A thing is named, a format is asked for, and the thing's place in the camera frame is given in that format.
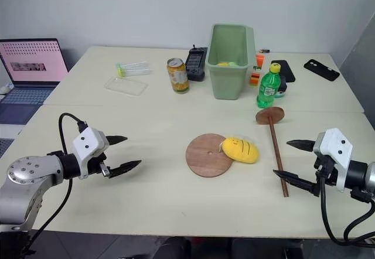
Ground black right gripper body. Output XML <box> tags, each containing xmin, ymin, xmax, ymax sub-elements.
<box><xmin>311</xmin><ymin>154</ymin><xmax>338</xmax><ymax>197</ymax></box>

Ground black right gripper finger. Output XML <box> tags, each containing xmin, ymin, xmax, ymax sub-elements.
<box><xmin>286</xmin><ymin>139</ymin><xmax>316</xmax><ymax>154</ymax></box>
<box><xmin>272</xmin><ymin>169</ymin><xmax>320</xmax><ymax>197</ymax></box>

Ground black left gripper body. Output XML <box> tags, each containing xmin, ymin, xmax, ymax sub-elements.
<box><xmin>86</xmin><ymin>152</ymin><xmax>113</xmax><ymax>179</ymax></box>

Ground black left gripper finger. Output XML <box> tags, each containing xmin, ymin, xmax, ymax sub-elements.
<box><xmin>108</xmin><ymin>159</ymin><xmax>143</xmax><ymax>179</ymax></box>
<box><xmin>105</xmin><ymin>135</ymin><xmax>129</xmax><ymax>146</ymax></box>

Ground wooden stick with base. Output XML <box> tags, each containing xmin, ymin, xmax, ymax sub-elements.
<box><xmin>255</xmin><ymin>106</ymin><xmax>290</xmax><ymax>198</ymax></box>

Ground round wooden disc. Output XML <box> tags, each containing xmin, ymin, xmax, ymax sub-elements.
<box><xmin>185</xmin><ymin>133</ymin><xmax>236</xmax><ymax>179</ymax></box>

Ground clear plastic tray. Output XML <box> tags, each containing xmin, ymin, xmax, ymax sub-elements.
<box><xmin>103</xmin><ymin>76</ymin><xmax>149</xmax><ymax>97</ymax></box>

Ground black and blue small box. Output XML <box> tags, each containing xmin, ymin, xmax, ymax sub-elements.
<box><xmin>274</xmin><ymin>75</ymin><xmax>288</xmax><ymax>99</ymax></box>

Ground yellow striped plush toy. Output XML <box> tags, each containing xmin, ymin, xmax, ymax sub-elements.
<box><xmin>221</xmin><ymin>136</ymin><xmax>260</xmax><ymax>164</ymax></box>

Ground green bottle with yellow cap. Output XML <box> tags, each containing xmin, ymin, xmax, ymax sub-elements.
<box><xmin>256</xmin><ymin>63</ymin><xmax>282</xmax><ymax>109</ymax></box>

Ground clear tubes with green cap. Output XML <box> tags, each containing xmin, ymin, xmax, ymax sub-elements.
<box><xmin>115</xmin><ymin>60</ymin><xmax>152</xmax><ymax>79</ymax></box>

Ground black phone case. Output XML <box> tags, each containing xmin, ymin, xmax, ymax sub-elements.
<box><xmin>303</xmin><ymin>58</ymin><xmax>341</xmax><ymax>82</ymax></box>

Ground black smartphone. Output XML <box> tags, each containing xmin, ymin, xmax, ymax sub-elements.
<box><xmin>270</xmin><ymin>59</ymin><xmax>296</xmax><ymax>84</ymax></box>

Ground striped colourful block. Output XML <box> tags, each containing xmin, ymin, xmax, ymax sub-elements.
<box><xmin>250</xmin><ymin>70</ymin><xmax>262</xmax><ymax>87</ymax></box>

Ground yellow drink can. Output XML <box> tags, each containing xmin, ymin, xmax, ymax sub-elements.
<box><xmin>166</xmin><ymin>57</ymin><xmax>190</xmax><ymax>95</ymax></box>

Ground dark rounded shape under table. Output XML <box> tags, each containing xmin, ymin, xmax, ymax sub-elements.
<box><xmin>156</xmin><ymin>236</ymin><xmax>192</xmax><ymax>259</ymax></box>

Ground orange carton box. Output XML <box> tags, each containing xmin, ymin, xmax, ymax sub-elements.
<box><xmin>254</xmin><ymin>53</ymin><xmax>266</xmax><ymax>74</ymax></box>

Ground green plastic bin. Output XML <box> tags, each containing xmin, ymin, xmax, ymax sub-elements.
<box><xmin>204</xmin><ymin>23</ymin><xmax>255</xmax><ymax>100</ymax></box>

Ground black handheld device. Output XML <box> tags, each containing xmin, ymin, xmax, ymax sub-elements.
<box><xmin>185</xmin><ymin>44</ymin><xmax>209</xmax><ymax>82</ymax></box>

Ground open laptop with pink screen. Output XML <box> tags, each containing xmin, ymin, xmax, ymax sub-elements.
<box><xmin>0</xmin><ymin>38</ymin><xmax>70</xmax><ymax>105</ymax></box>

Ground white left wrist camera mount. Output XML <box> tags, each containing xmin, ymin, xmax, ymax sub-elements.
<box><xmin>71</xmin><ymin>127</ymin><xmax>110</xmax><ymax>179</ymax></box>

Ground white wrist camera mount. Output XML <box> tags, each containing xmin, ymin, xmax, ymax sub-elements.
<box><xmin>71</xmin><ymin>127</ymin><xmax>110</xmax><ymax>179</ymax></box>
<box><xmin>313</xmin><ymin>128</ymin><xmax>354</xmax><ymax>192</ymax></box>

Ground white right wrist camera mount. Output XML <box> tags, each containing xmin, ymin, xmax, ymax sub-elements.
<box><xmin>313</xmin><ymin>128</ymin><xmax>354</xmax><ymax>192</ymax></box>

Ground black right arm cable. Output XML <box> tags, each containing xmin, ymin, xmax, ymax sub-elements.
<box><xmin>318</xmin><ymin>176</ymin><xmax>375</xmax><ymax>246</ymax></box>

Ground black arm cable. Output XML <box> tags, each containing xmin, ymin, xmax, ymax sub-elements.
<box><xmin>318</xmin><ymin>176</ymin><xmax>375</xmax><ymax>246</ymax></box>
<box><xmin>28</xmin><ymin>113</ymin><xmax>89</xmax><ymax>248</ymax></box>

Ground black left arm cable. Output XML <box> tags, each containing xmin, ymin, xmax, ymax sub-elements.
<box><xmin>28</xmin><ymin>113</ymin><xmax>89</xmax><ymax>248</ymax></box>

